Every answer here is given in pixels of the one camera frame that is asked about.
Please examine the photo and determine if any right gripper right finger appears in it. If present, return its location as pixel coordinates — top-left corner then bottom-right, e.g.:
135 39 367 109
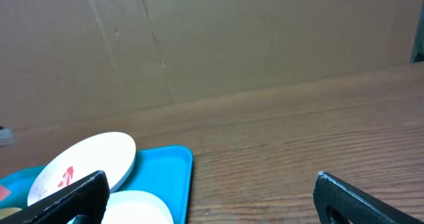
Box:
313 171 423 224

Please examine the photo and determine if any white plate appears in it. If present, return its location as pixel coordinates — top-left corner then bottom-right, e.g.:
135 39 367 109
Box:
27 132 136 206

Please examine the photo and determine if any blue plastic tray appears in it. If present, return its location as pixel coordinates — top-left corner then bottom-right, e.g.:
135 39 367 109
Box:
1 146 193 224

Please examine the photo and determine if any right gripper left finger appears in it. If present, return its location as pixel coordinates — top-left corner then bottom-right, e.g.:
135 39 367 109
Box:
1 170 110 224

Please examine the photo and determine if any yellow-green rimmed plate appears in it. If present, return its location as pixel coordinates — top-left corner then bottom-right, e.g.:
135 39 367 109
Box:
0 207 21 219

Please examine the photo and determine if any light blue rimmed plate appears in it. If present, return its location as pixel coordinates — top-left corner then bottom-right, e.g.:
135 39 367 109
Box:
101 190 174 224

